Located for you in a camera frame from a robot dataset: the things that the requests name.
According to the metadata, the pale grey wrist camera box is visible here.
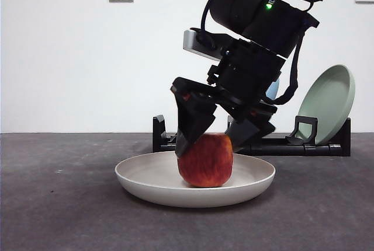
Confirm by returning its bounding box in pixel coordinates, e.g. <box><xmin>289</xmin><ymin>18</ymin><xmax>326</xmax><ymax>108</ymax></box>
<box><xmin>183</xmin><ymin>28</ymin><xmax>231</xmax><ymax>62</ymax></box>

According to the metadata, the pale yellow plate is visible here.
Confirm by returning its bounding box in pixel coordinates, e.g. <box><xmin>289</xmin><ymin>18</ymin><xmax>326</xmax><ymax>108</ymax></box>
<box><xmin>114</xmin><ymin>151</ymin><xmax>276</xmax><ymax>208</ymax></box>

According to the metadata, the thin black cable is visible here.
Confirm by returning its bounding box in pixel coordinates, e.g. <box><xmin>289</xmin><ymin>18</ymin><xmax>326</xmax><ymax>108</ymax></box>
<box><xmin>200</xmin><ymin>0</ymin><xmax>214</xmax><ymax>34</ymax></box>

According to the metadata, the blue plate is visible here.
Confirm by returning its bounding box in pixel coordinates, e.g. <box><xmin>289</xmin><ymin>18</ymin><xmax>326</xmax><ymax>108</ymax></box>
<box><xmin>264</xmin><ymin>77</ymin><xmax>281</xmax><ymax>100</ymax></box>

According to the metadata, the flat black strap cable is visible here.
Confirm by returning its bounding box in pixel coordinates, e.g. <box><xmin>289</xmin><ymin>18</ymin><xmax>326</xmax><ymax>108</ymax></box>
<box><xmin>262</xmin><ymin>14</ymin><xmax>306</xmax><ymax>106</ymax></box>

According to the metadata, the green plate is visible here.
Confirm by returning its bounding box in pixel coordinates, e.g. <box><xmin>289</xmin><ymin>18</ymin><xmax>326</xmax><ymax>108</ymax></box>
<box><xmin>295</xmin><ymin>64</ymin><xmax>356</xmax><ymax>146</ymax></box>

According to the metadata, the red apple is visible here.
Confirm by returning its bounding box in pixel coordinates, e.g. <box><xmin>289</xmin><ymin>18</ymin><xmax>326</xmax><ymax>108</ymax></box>
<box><xmin>177</xmin><ymin>133</ymin><xmax>234</xmax><ymax>188</ymax></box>

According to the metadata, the black plate rack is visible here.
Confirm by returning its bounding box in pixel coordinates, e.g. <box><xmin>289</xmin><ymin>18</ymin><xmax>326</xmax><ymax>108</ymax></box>
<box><xmin>151</xmin><ymin>114</ymin><xmax>351</xmax><ymax>158</ymax></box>

